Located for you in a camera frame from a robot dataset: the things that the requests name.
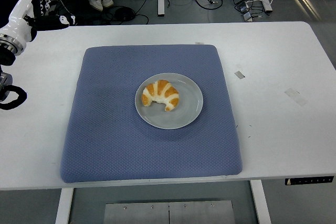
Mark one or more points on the golden croissant bread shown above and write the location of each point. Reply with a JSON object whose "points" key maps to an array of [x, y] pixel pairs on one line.
{"points": [[161, 91]]}

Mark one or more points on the grey power adapter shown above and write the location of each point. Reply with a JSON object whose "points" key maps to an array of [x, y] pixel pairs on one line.
{"points": [[247, 17]]}

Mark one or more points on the small grey tape strip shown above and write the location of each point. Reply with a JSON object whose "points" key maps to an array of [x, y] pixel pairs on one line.
{"points": [[239, 74]]}

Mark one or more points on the black table control panel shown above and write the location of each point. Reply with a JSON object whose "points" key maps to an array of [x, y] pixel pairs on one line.
{"points": [[309, 180]]}

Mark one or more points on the white table leg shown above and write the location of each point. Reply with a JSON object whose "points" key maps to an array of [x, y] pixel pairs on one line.
{"points": [[64, 205], [261, 203]]}

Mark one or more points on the large clear tape strip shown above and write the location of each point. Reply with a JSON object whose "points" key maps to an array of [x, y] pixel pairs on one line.
{"points": [[295, 97]]}

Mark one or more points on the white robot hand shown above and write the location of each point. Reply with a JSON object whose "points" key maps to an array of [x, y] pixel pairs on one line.
{"points": [[18, 24]]}

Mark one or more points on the grey round plate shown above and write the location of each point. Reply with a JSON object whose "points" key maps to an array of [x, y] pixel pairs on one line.
{"points": [[183, 111]]}

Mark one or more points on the grey metal plate with screws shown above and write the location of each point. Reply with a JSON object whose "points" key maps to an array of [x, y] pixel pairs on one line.
{"points": [[168, 213]]}

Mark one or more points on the blue textured mat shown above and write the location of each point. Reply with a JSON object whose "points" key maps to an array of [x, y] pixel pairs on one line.
{"points": [[105, 129]]}

